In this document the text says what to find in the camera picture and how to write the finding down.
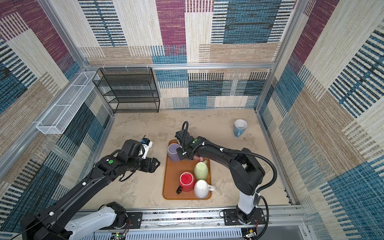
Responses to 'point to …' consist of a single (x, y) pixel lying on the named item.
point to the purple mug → (172, 152)
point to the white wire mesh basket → (58, 118)
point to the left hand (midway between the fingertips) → (154, 160)
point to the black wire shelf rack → (129, 90)
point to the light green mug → (201, 170)
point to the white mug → (201, 189)
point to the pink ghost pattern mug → (196, 157)
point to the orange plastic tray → (172, 171)
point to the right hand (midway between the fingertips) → (183, 154)
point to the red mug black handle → (187, 181)
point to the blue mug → (240, 126)
